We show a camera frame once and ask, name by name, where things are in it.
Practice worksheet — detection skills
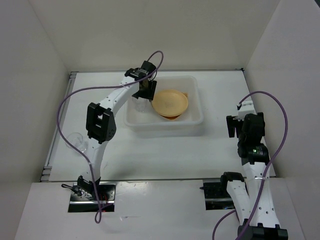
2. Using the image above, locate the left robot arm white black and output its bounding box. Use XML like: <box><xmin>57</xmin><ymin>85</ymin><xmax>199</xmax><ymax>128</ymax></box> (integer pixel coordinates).
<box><xmin>77</xmin><ymin>60</ymin><xmax>157</xmax><ymax>200</ymax></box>

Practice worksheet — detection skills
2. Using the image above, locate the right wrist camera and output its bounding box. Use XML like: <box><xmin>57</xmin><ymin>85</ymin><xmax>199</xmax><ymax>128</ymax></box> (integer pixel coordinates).
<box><xmin>237</xmin><ymin>100</ymin><xmax>256</xmax><ymax>121</ymax></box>

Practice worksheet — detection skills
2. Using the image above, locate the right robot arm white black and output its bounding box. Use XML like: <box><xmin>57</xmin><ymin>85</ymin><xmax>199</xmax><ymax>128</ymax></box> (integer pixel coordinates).
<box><xmin>219</xmin><ymin>112</ymin><xmax>289</xmax><ymax>240</ymax></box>

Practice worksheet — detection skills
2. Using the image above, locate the beige plastic plate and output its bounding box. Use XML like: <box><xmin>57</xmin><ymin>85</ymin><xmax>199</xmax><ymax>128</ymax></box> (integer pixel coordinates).
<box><xmin>150</xmin><ymin>88</ymin><xmax>190</xmax><ymax>117</ymax></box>

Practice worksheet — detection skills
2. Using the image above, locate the beige bear plate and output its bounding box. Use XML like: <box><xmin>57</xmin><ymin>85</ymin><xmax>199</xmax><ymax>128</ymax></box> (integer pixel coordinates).
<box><xmin>158</xmin><ymin>111</ymin><xmax>185</xmax><ymax>120</ymax></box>

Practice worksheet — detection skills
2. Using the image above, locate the triangular woven bamboo tray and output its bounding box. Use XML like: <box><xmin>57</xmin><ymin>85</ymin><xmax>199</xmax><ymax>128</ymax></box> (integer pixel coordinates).
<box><xmin>152</xmin><ymin>91</ymin><xmax>190</xmax><ymax>122</ymax></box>

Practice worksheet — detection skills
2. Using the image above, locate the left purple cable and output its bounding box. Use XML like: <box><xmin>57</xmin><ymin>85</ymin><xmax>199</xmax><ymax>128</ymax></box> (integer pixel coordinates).
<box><xmin>56</xmin><ymin>50</ymin><xmax>165</xmax><ymax>224</ymax></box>

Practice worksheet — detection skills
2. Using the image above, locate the clear glass cup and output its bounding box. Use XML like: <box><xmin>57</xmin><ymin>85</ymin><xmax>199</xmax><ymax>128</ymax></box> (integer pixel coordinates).
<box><xmin>66</xmin><ymin>132</ymin><xmax>88</xmax><ymax>154</ymax></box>
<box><xmin>132</xmin><ymin>97</ymin><xmax>149</xmax><ymax>113</ymax></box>

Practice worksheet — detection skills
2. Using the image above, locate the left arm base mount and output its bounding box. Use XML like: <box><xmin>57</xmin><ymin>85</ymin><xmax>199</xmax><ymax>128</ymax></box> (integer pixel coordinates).
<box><xmin>61</xmin><ymin>183</ymin><xmax>116</xmax><ymax>213</ymax></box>

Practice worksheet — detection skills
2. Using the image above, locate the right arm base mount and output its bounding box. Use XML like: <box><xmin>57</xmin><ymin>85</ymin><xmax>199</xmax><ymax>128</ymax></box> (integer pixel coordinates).
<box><xmin>199</xmin><ymin>179</ymin><xmax>235</xmax><ymax>211</ymax></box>

